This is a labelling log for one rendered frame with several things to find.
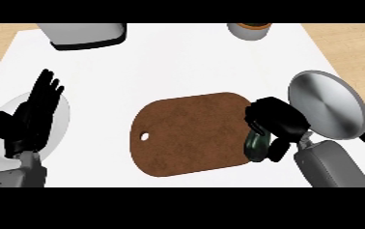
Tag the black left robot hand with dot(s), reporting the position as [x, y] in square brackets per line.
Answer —
[34, 110]

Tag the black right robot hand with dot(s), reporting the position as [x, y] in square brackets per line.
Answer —
[280, 118]

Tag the dark green eggplant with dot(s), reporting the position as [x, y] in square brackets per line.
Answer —
[256, 146]

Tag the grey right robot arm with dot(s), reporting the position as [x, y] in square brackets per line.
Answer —
[330, 163]

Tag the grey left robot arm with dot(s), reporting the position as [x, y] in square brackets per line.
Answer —
[24, 170]

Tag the brown wooden cutting board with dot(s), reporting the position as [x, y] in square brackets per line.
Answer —
[194, 133]

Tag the white round plate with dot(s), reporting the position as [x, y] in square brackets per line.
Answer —
[48, 129]

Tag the white appliance with black base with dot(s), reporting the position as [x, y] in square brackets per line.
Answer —
[83, 34]

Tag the grey cup with orange rim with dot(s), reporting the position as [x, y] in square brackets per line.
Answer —
[249, 30]

